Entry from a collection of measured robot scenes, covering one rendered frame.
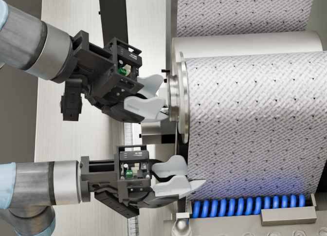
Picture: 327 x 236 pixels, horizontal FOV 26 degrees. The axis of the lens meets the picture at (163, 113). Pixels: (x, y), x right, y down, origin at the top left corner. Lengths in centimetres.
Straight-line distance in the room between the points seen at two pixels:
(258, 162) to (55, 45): 41
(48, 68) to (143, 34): 73
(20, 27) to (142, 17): 81
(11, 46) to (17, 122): 174
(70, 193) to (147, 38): 61
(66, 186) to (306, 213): 42
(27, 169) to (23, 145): 144
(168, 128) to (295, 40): 27
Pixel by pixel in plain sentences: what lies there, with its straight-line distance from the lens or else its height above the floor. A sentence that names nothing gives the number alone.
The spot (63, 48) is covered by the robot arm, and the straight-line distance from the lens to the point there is 99.
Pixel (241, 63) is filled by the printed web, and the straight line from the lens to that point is 111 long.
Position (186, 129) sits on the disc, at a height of 126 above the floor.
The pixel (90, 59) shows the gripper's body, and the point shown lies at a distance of 101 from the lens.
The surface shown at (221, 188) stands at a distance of 126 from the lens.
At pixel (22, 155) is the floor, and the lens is 262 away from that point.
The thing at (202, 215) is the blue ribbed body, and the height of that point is 103.
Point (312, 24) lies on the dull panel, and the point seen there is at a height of 100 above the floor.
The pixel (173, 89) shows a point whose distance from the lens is 110.
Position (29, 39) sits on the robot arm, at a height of 144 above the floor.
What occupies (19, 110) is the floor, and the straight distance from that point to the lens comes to 274.
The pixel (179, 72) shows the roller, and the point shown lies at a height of 131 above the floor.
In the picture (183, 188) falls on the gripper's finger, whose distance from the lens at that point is 121.
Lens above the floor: 215
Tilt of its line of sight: 53 degrees down
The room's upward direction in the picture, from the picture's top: straight up
